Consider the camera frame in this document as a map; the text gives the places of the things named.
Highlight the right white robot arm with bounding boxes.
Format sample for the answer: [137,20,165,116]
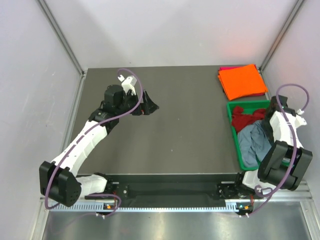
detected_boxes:
[233,95,313,198]

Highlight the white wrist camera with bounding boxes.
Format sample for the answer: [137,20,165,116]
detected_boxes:
[287,109,307,129]
[117,74,137,96]

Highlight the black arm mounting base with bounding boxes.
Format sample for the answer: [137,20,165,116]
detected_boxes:
[84,172,263,202]

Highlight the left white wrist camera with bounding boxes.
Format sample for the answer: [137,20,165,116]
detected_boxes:
[117,74,137,96]

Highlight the grey-blue t-shirt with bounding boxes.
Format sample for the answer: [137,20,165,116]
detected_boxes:
[237,120,271,168]

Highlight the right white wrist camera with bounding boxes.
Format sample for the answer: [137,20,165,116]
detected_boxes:
[287,109,307,129]

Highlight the folded orange t-shirt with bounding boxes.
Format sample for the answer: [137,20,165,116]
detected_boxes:
[217,64,269,101]

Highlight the dark red t-shirt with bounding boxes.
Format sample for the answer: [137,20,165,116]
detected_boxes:
[231,106,266,133]

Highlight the slotted grey cable duct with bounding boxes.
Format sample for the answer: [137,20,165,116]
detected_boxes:
[49,201,254,213]

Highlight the green plastic tray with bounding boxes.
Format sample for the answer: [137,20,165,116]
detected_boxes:
[226,99,270,171]

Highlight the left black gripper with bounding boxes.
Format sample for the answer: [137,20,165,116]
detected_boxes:
[116,89,159,117]

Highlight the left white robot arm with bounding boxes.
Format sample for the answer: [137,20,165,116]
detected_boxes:
[39,85,159,207]

